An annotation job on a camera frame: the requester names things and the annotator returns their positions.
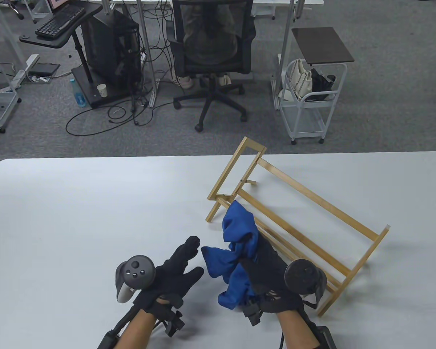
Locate white desk foot bar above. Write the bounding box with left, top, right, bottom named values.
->
left=0, top=54, right=40, bottom=93

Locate blue t-shirt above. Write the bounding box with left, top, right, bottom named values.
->
left=201, top=200, right=261, bottom=310

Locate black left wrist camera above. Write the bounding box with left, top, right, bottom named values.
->
left=156, top=298, right=185, bottom=337

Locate black floor cable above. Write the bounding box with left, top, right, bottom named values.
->
left=65, top=97, right=175, bottom=137

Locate black flat floor box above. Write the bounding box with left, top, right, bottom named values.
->
left=32, top=63, right=61, bottom=77

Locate person's left hand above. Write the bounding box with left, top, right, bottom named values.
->
left=133, top=236, right=205, bottom=313

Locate black mesh office chair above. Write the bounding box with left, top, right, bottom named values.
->
left=166, top=0, right=257, bottom=132

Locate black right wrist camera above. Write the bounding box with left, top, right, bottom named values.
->
left=242, top=296, right=265, bottom=326

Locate black computer tower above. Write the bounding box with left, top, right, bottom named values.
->
left=81, top=9, right=142, bottom=99

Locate person's right forearm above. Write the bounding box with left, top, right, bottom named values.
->
left=276, top=307, right=320, bottom=349

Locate white quilted handbag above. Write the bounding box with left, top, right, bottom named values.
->
left=285, top=59, right=313, bottom=101

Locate black bag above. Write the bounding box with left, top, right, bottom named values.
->
left=305, top=68, right=338, bottom=103

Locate grey left hand controller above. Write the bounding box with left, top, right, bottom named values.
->
left=115, top=256, right=157, bottom=304

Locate wooden book rack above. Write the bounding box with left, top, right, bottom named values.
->
left=205, top=136, right=391, bottom=317

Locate blue water bottle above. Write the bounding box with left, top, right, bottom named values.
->
left=70, top=78, right=87, bottom=108

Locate person's right hand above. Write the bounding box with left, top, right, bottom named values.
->
left=240, top=233, right=306, bottom=317

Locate black hanging cable bundle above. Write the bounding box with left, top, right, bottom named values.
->
left=141, top=0, right=175, bottom=85

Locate dark right hand controller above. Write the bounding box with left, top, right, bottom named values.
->
left=284, top=259, right=328, bottom=309

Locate black forearm strap box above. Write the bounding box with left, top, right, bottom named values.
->
left=305, top=314, right=338, bottom=349
left=96, top=305, right=140, bottom=349

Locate white rolling cart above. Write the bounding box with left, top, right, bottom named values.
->
left=278, top=55, right=348, bottom=145

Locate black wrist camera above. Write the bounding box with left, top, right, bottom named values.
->
left=156, top=298, right=185, bottom=337
left=242, top=296, right=265, bottom=326

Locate white wire cart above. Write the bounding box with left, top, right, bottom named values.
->
left=0, top=52, right=22, bottom=134

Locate person's left forearm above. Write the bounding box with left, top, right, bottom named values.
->
left=114, top=298, right=167, bottom=349

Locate black rolling keyboard stand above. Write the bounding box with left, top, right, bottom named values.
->
left=19, top=0, right=137, bottom=109

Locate dark brown tabletop board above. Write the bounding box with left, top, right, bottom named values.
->
left=292, top=27, right=355, bottom=66

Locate black keyboard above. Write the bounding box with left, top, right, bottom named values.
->
left=35, top=5, right=86, bottom=39

